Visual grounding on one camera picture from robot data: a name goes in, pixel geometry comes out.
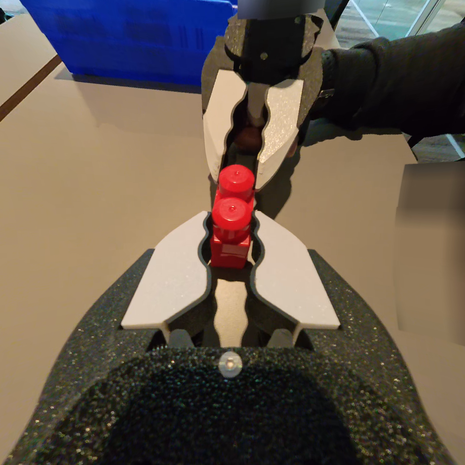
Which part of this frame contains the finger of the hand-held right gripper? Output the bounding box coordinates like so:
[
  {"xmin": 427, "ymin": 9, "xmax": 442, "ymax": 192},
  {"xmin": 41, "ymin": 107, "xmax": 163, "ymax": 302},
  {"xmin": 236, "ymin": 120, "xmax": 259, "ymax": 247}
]
[
  {"xmin": 255, "ymin": 79, "xmax": 305, "ymax": 192},
  {"xmin": 202, "ymin": 69, "xmax": 249, "ymax": 178}
]

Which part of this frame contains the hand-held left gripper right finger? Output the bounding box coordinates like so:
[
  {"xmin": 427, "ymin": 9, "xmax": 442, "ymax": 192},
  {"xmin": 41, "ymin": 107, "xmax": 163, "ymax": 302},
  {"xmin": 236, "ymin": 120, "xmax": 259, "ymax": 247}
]
[{"xmin": 249, "ymin": 211, "xmax": 341, "ymax": 346}]

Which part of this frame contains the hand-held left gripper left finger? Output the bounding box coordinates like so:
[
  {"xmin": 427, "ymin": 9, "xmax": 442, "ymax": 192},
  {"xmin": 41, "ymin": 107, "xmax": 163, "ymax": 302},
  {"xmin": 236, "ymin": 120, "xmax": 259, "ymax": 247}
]
[{"xmin": 121, "ymin": 211, "xmax": 212, "ymax": 344}]

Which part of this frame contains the red mega block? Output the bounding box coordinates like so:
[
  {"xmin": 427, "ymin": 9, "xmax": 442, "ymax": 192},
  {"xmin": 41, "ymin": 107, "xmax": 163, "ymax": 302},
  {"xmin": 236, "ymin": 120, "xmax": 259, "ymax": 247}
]
[{"xmin": 210, "ymin": 164, "xmax": 256, "ymax": 270}]

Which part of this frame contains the person's right hand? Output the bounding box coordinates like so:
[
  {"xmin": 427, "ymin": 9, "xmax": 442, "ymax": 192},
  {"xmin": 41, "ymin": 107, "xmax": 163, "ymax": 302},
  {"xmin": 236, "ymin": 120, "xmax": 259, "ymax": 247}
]
[{"xmin": 235, "ymin": 124, "xmax": 266, "ymax": 150}]

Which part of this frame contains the blue plastic crate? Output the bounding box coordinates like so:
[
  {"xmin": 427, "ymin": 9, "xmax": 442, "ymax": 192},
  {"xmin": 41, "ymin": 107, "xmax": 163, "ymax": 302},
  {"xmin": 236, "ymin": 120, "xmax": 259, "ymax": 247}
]
[{"xmin": 20, "ymin": 0, "xmax": 240, "ymax": 86}]

